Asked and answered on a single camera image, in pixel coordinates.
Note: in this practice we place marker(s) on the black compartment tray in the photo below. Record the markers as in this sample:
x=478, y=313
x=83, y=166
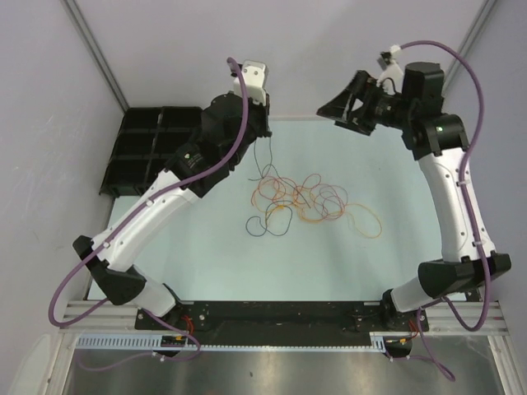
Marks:
x=148, y=137

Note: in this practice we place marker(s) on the aluminium frame rail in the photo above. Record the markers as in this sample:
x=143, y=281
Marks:
x=440, y=317

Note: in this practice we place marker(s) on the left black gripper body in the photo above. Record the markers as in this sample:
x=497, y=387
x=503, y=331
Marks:
x=256, y=120

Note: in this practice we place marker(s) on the white slotted cable duct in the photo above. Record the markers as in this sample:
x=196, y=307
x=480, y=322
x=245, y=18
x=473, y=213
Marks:
x=128, y=342

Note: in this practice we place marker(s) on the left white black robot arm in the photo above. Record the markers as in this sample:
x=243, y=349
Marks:
x=229, y=125

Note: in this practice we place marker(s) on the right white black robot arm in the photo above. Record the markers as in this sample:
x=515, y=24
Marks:
x=438, y=142

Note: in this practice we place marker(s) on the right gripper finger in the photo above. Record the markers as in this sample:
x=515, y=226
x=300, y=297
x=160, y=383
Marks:
x=359, y=122
x=340, y=107

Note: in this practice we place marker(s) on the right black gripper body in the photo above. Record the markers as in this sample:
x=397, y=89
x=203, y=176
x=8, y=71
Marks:
x=390, y=111

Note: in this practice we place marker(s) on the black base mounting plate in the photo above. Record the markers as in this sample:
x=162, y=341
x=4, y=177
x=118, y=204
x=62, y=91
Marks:
x=291, y=324

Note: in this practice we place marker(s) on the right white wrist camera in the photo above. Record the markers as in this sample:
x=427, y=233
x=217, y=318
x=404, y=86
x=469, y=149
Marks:
x=388, y=61

